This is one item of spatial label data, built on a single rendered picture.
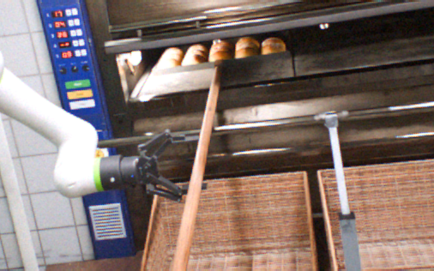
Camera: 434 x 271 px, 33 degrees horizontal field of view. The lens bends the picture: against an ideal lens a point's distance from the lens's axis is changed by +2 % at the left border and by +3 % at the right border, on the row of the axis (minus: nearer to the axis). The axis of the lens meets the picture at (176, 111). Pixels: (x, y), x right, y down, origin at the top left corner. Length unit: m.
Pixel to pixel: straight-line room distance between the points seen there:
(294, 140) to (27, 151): 0.99
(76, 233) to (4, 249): 0.30
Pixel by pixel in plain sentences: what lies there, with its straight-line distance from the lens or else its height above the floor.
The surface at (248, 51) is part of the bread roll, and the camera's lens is 2.85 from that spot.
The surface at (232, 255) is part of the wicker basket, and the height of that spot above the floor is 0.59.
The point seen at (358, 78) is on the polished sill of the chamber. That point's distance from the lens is 2.54.
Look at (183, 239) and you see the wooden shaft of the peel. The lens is 1.51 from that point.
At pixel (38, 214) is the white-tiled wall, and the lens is 2.86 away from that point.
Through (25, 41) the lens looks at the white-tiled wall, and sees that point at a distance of 2.63.
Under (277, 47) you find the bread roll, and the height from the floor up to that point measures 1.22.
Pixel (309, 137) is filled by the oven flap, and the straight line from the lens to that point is 2.58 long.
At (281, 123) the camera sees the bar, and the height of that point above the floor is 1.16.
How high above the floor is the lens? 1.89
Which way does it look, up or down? 17 degrees down
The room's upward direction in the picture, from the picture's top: 10 degrees counter-clockwise
